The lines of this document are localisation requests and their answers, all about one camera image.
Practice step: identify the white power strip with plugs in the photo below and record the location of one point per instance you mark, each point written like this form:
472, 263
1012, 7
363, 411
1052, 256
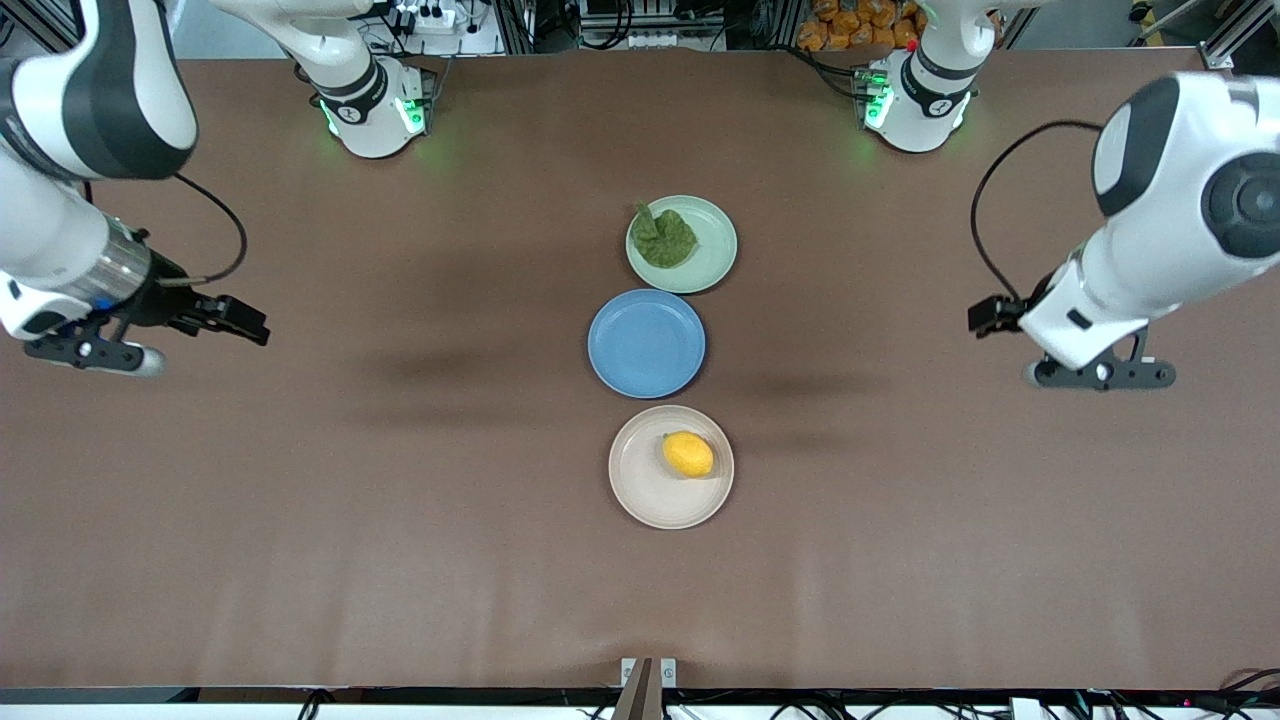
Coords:
430, 15

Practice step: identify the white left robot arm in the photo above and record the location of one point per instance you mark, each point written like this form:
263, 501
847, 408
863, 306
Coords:
1180, 180

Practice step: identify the blue plate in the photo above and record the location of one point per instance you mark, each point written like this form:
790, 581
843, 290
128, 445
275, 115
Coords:
646, 344

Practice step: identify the pale green plate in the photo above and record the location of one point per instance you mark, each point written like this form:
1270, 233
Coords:
712, 250

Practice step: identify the green lettuce leaf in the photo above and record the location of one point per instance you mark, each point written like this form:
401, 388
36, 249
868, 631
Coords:
668, 240

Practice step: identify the white multi socket bar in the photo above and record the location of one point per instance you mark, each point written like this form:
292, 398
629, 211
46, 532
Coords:
660, 39

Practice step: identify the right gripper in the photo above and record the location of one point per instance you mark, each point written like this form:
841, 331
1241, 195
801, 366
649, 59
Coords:
167, 301

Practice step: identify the yellow lemon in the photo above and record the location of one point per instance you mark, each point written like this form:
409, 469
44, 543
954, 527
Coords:
688, 455

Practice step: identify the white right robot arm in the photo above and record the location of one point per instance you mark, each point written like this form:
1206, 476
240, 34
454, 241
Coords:
60, 100

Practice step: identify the aluminium frame profile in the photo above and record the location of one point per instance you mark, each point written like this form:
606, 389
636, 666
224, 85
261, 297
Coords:
1225, 45
55, 25

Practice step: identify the white power adapter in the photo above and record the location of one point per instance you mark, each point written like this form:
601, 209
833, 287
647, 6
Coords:
1027, 709

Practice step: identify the bag of oranges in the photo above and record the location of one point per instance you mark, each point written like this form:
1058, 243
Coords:
850, 25

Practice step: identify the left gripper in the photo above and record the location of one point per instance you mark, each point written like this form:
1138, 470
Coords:
1003, 314

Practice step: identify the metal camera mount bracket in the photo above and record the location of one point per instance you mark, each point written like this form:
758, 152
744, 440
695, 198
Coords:
648, 690

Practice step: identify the beige plate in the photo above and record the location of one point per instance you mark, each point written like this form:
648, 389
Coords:
645, 480

